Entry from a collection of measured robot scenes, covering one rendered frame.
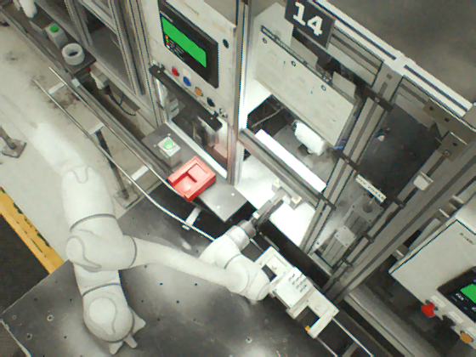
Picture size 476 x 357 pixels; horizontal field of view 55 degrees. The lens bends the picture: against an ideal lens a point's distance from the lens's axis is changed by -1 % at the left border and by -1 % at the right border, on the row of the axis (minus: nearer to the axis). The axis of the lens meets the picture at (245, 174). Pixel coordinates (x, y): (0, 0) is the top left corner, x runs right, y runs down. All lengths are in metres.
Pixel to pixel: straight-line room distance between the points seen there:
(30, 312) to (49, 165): 1.30
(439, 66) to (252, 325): 1.39
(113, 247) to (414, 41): 0.91
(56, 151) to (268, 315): 1.88
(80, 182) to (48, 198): 1.77
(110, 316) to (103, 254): 0.55
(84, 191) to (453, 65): 0.98
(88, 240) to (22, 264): 1.76
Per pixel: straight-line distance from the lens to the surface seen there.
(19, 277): 3.02
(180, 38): 1.45
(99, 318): 1.84
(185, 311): 2.07
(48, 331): 2.17
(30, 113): 3.54
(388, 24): 1.05
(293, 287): 1.85
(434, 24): 1.09
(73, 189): 1.39
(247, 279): 1.62
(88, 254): 1.30
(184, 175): 1.99
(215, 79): 1.44
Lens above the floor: 2.71
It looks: 63 degrees down
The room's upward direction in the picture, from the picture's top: 5 degrees clockwise
